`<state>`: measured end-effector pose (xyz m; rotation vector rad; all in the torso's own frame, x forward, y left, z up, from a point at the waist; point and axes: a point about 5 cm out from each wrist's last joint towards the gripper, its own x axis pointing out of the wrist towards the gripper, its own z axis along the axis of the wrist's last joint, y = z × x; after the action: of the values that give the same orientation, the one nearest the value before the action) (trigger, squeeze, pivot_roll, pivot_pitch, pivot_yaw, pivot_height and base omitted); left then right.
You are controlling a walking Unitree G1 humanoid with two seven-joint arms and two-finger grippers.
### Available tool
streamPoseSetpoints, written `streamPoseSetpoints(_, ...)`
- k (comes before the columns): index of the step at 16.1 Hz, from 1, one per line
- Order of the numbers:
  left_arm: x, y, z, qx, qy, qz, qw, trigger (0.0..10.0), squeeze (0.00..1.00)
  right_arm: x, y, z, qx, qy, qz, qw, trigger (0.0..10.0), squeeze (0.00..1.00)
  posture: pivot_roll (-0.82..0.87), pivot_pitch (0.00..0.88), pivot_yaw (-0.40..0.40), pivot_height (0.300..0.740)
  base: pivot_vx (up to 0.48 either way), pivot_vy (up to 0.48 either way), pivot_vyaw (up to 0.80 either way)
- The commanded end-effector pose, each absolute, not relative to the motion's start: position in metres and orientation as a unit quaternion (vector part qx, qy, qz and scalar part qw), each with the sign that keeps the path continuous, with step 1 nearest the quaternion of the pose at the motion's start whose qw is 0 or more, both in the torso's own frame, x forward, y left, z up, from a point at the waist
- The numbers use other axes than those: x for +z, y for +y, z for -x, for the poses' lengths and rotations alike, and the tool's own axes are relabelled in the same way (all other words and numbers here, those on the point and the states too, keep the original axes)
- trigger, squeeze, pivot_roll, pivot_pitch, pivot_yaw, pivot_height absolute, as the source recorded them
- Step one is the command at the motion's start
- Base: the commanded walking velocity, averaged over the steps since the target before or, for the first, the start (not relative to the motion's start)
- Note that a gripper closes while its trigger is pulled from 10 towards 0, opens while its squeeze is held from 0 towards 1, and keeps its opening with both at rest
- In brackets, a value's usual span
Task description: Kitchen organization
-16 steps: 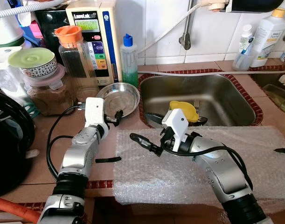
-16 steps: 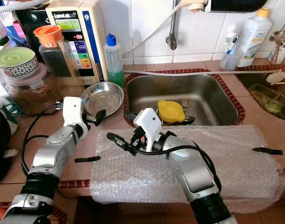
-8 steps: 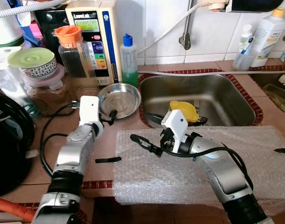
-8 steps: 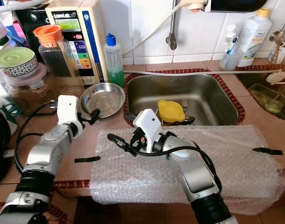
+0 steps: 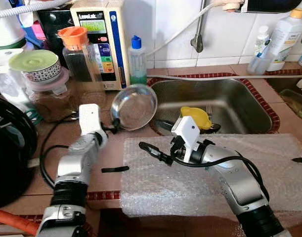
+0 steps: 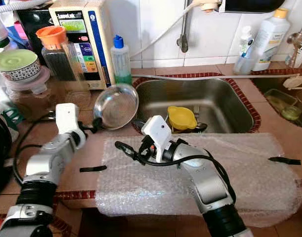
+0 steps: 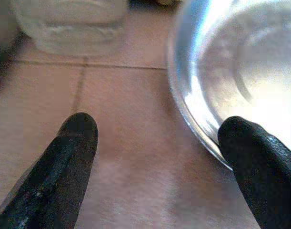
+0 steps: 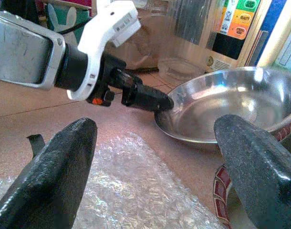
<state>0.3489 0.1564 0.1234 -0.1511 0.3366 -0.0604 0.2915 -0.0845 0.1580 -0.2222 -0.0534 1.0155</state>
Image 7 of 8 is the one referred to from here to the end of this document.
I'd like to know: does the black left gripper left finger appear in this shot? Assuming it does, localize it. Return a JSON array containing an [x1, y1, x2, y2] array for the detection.
[[0, 112, 99, 229]]

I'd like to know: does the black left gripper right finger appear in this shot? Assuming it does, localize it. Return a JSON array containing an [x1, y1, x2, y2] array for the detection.
[[217, 115, 291, 229]]

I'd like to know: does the clear round container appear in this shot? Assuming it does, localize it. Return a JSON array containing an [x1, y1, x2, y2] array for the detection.
[[10, 0, 130, 58]]

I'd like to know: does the wide steel bowl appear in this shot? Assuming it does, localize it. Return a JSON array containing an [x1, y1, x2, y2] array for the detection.
[[167, 0, 291, 172]]

